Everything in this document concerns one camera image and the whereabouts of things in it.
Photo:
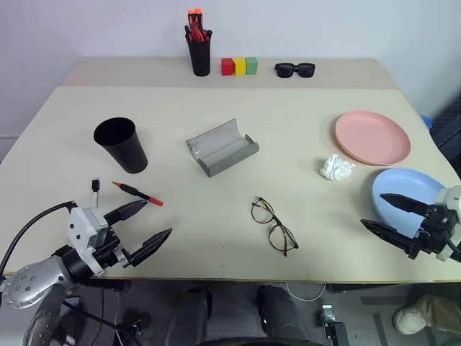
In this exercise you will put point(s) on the khaki trouser leg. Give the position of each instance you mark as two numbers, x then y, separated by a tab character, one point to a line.
441	310

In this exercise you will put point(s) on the tortoiseshell eyeglasses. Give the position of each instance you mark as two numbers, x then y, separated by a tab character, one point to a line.
271	216

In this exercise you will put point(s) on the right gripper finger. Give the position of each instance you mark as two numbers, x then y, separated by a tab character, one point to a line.
394	236
407	204

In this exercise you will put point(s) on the tall black pen holder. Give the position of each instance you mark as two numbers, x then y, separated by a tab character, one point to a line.
200	57

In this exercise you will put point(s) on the wide black plastic cup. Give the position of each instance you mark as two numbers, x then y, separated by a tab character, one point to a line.
129	153

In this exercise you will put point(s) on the black sunglasses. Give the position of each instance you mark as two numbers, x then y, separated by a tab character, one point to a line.
286	70

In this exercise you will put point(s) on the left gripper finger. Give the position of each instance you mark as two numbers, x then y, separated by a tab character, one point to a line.
126	210
151	245

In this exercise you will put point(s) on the black pen in holder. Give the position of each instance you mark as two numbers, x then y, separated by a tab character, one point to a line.
187	32

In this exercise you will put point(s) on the red pen in holder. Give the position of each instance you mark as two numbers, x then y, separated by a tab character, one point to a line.
197	33

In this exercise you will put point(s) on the small blue object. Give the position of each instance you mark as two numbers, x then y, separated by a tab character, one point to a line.
427	122

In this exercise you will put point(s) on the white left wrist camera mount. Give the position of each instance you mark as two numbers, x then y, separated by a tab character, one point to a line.
84	223

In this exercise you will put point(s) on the grey glasses case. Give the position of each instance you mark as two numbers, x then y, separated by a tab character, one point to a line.
223	153

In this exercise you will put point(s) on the black table frame bar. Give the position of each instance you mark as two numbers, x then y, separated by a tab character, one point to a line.
108	285
371	287

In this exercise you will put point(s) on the dark rounded shape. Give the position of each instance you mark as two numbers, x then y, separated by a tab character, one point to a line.
189	317
279	313

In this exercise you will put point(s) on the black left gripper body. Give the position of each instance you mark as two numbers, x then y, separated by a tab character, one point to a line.
108	248

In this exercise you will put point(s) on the black ribbed furniture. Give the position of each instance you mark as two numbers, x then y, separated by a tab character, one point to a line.
448	133

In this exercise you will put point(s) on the yellow wooden block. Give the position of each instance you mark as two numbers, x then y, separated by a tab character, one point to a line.
240	67

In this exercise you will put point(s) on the green wooden block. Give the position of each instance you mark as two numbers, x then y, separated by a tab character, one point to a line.
251	65

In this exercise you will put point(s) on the crumpled white paper ball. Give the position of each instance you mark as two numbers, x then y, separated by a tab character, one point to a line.
335	167

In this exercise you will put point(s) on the orange capped marker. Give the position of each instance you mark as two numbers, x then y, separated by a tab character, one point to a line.
198	16
191	18

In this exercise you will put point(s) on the white sneaker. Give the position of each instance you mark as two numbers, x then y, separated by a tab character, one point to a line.
408	320

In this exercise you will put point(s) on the red wooden block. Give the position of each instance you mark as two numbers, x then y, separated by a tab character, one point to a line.
227	67

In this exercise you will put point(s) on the black floor device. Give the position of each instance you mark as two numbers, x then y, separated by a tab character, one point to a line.
333	324

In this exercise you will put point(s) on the red and black pen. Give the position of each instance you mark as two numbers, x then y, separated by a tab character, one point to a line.
137	193

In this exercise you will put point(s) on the pink plastic plate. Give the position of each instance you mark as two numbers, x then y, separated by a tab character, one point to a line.
372	137

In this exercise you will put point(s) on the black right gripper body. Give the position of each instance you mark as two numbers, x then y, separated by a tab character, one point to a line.
436	230

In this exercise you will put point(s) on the light blue plastic plate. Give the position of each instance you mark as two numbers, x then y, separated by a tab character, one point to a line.
399	182

